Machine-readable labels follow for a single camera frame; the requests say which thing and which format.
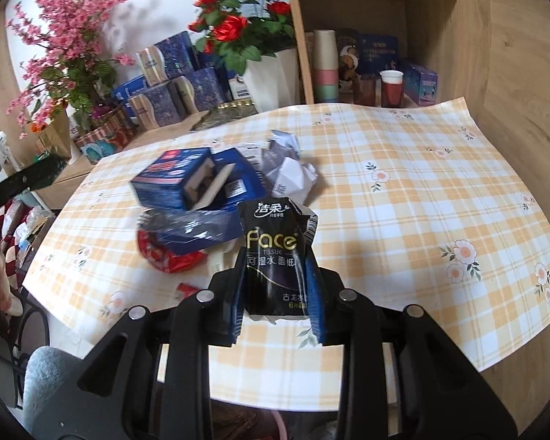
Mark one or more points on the grey printed paper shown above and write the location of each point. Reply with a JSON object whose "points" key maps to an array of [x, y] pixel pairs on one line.
{"points": [[279, 146]]}

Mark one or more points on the blue cartoon print box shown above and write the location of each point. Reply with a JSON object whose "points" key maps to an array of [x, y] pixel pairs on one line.
{"points": [[376, 50]]}

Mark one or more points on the blue plastic wrapper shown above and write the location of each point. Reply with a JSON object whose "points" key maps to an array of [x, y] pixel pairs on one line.
{"points": [[197, 233]]}

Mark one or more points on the grey fuzzy clothing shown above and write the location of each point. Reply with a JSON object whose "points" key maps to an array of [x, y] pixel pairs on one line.
{"points": [[50, 385]]}

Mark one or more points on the flat blue and white box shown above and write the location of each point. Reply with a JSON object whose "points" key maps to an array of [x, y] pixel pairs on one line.
{"points": [[128, 89]]}

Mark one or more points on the white paper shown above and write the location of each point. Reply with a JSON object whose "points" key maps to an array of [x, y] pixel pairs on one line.
{"points": [[295, 181]]}

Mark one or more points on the small blue box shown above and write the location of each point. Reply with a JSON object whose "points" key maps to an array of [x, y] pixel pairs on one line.
{"points": [[421, 85]]}

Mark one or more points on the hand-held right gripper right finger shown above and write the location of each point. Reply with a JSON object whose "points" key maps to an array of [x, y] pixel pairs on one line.
{"points": [[314, 302]]}

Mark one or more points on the dark brown cup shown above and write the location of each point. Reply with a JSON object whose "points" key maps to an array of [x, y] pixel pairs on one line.
{"points": [[364, 91]]}

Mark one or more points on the kraft paper bag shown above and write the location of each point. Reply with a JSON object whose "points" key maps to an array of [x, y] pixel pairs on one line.
{"points": [[57, 140]]}

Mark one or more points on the pink blossom artificial plant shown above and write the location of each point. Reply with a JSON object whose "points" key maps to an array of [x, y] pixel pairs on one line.
{"points": [[68, 23]]}

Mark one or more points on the red paper cup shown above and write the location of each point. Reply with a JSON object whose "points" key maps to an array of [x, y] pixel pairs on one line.
{"points": [[391, 94]]}

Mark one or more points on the purple artificial flowers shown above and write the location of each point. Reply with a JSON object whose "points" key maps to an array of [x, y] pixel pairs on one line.
{"points": [[101, 112]]}

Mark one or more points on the checked floral tablecloth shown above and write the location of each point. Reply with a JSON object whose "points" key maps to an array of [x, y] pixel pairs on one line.
{"points": [[394, 220]]}

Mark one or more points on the gold and blue patterned box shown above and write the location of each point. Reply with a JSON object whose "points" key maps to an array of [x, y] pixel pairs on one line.
{"points": [[160, 105], [204, 89], [174, 57]]}

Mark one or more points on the blue carton box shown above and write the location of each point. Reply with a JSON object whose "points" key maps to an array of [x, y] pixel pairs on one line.
{"points": [[165, 178]]}

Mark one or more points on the orange artificial flowers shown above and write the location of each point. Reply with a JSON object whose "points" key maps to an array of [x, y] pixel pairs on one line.
{"points": [[40, 126]]}

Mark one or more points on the wooden shelf unit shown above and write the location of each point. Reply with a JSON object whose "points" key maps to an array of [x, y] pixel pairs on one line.
{"points": [[440, 27]]}

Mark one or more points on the white faceted vase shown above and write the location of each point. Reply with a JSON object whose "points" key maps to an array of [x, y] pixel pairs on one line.
{"points": [[275, 82]]}

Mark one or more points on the printed plastic bag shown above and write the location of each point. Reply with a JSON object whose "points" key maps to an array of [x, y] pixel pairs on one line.
{"points": [[27, 233]]}

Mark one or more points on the blue and white milk box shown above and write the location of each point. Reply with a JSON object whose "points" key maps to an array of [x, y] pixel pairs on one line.
{"points": [[238, 87]]}

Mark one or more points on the ornate gold tray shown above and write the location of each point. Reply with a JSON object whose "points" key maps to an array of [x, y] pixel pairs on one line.
{"points": [[224, 114]]}

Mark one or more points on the red rose artificial plant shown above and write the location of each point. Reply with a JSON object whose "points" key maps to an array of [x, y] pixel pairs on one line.
{"points": [[231, 27]]}

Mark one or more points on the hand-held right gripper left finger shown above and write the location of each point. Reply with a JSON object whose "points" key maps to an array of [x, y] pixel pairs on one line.
{"points": [[235, 330]]}

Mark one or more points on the red foil wrapper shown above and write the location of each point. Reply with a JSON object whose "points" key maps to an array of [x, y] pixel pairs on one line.
{"points": [[165, 256]]}

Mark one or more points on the brown waste bin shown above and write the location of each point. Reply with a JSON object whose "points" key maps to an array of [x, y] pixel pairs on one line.
{"points": [[256, 421]]}

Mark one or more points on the black tissue packet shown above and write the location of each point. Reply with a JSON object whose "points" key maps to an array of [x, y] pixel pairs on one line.
{"points": [[270, 256]]}

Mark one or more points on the corrugated painted planter box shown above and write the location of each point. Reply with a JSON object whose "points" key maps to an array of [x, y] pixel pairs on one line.
{"points": [[105, 140]]}

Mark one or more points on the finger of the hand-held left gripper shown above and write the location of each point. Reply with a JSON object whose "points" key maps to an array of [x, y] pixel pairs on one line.
{"points": [[23, 181]]}

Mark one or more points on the stack of pastel paper cups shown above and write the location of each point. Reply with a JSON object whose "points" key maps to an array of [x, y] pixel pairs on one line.
{"points": [[325, 64]]}

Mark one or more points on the red white small tube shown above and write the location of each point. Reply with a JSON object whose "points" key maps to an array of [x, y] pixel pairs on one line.
{"points": [[188, 291]]}

